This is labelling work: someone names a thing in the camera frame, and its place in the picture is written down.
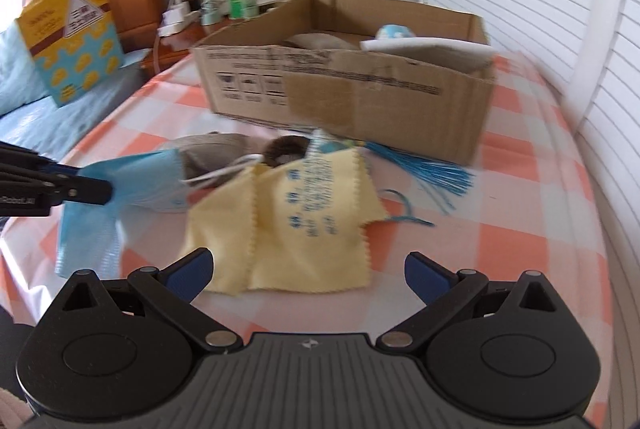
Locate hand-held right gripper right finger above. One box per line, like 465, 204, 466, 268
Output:
375, 252, 558, 350

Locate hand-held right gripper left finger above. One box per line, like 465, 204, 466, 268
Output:
60, 247, 238, 350

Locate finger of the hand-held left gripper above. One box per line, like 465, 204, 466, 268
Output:
0, 142, 81, 182
47, 179, 113, 206

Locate blue face mask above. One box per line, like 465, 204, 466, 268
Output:
56, 148, 263, 280

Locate yellow cleaning cloth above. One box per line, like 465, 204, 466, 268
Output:
185, 144, 388, 296

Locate cardboard box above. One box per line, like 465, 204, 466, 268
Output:
190, 0, 497, 166

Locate white paper pouch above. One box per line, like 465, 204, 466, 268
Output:
359, 36, 497, 70

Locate blue white plush ball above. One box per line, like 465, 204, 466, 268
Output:
375, 24, 416, 41

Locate grey sachet bag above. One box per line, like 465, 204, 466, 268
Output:
284, 33, 353, 51
172, 132, 251, 185

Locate blue bed sheet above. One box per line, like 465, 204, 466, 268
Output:
0, 26, 151, 165

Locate blue tassel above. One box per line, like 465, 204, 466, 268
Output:
357, 140, 473, 215

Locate yellow blue snack bag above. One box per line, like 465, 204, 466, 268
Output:
15, 0, 126, 107

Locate fluffy hair scrunchie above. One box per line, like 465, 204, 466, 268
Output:
262, 135, 310, 166

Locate wooden nightstand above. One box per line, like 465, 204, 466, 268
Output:
140, 4, 281, 75

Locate white power strip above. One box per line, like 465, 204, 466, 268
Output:
157, 6, 201, 37

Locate blue cord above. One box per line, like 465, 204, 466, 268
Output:
378, 189, 435, 227

